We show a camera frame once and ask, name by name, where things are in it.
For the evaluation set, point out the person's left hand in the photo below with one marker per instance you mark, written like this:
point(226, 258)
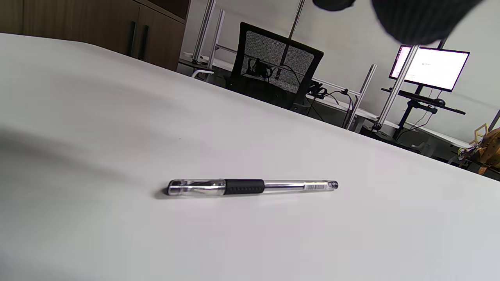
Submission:
point(418, 19)

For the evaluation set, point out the black mesh office chair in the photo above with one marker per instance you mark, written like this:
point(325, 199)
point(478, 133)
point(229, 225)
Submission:
point(273, 58)

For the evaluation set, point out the clear black-grip pen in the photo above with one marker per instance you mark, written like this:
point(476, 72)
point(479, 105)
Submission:
point(242, 187)

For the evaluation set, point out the computer monitor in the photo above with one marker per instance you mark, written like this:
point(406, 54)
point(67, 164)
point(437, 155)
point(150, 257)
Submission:
point(437, 66)

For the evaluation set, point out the white table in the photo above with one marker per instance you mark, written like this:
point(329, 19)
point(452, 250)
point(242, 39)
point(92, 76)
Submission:
point(117, 136)

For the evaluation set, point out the black monitor stand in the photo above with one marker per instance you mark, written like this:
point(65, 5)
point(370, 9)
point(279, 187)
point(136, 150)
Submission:
point(418, 97)

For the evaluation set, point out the brown wooden cabinet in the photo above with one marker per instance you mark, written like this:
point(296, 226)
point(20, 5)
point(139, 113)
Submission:
point(78, 19)

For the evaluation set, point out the aluminium profile post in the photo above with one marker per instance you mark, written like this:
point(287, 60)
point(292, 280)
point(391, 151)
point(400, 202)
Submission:
point(205, 31)
point(365, 86)
point(295, 19)
point(402, 74)
point(218, 31)

